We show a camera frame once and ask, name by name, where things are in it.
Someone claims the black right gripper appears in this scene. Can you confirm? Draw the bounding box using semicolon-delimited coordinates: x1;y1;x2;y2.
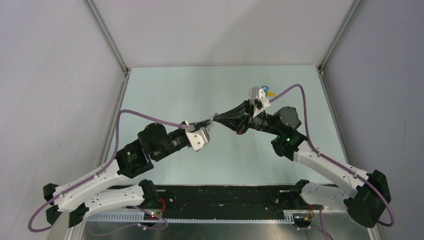
213;98;282;136

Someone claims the large metal keyring disc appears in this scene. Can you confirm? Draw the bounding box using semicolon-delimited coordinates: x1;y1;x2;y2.
207;113;218;128

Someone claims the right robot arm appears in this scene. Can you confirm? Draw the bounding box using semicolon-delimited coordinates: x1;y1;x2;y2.
212;100;392;228

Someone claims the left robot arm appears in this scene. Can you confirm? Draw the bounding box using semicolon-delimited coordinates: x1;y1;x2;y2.
43;120;211;228

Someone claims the bunch of coloured keys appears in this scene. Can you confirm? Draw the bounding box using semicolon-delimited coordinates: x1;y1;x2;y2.
261;85;276;98

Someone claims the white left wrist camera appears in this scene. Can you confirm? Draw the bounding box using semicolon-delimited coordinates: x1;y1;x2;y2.
181;120;210;152

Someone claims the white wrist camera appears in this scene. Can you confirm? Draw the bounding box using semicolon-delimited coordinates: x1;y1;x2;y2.
181;120;210;152
248;86;271;117

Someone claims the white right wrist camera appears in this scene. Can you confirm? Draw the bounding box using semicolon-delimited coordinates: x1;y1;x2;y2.
248;86;271;117

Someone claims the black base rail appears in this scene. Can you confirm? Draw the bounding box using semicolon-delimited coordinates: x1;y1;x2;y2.
139;185;320;220

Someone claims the white slotted cable duct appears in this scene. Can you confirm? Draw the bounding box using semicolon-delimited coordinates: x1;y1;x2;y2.
87;211;313;224

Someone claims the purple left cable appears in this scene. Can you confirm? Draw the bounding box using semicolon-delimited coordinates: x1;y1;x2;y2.
27;109;190;233

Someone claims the left aluminium frame post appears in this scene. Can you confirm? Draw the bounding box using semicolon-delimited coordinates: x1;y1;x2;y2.
83;0;129;77

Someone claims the aluminium frame post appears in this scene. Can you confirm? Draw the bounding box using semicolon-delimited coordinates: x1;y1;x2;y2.
83;0;129;77
317;0;366;77

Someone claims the right aluminium frame post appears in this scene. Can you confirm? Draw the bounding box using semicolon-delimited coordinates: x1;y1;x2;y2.
317;0;366;77

